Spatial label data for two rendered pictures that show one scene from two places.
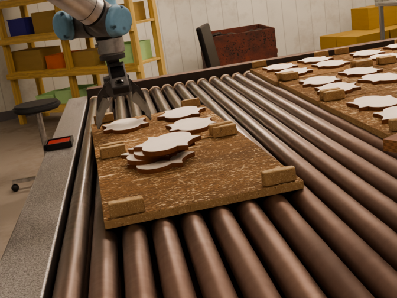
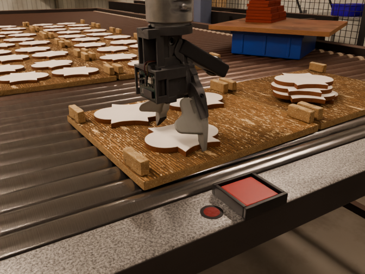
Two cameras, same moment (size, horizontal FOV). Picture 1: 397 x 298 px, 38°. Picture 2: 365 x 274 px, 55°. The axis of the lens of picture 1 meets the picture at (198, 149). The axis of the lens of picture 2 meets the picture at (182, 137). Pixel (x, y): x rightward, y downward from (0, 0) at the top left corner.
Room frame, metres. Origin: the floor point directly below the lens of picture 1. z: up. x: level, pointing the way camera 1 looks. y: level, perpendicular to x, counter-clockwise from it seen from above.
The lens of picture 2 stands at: (1.85, 0.74, 1.20)
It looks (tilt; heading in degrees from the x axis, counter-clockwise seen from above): 23 degrees down; 245
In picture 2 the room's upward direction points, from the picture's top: straight up
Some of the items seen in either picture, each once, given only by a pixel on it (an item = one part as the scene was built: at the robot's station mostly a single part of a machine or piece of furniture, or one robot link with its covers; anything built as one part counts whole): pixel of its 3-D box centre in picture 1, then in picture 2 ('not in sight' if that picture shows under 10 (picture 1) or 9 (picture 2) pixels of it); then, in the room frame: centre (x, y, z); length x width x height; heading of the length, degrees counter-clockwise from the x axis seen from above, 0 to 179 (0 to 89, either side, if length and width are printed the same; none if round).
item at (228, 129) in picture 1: (224, 130); (227, 83); (1.34, -0.07, 0.95); 0.06 x 0.02 x 0.03; 99
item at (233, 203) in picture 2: (59, 143); (249, 193); (1.58, 0.38, 0.92); 0.08 x 0.08 x 0.02; 6
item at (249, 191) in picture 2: (59, 143); (249, 194); (1.58, 0.38, 0.92); 0.06 x 0.06 x 0.01; 6
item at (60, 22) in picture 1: (80, 23); not in sight; (1.53, 0.26, 1.24); 0.11 x 0.11 x 0.08; 47
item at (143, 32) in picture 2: (115, 75); (167, 63); (1.63, 0.20, 1.08); 0.09 x 0.08 x 0.12; 10
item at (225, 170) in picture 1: (185, 171); (313, 92); (1.12, 0.03, 0.93); 0.41 x 0.35 x 0.02; 9
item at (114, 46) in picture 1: (109, 47); (170, 11); (1.62, 0.20, 1.16); 0.08 x 0.08 x 0.05
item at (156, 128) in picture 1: (157, 130); (188, 123); (1.54, 0.10, 0.93); 0.41 x 0.35 x 0.02; 10
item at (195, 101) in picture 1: (190, 103); (76, 113); (1.75, 0.00, 0.95); 0.06 x 0.02 x 0.03; 100
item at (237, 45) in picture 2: not in sight; (275, 40); (0.78, -0.57, 0.97); 0.31 x 0.31 x 0.10; 35
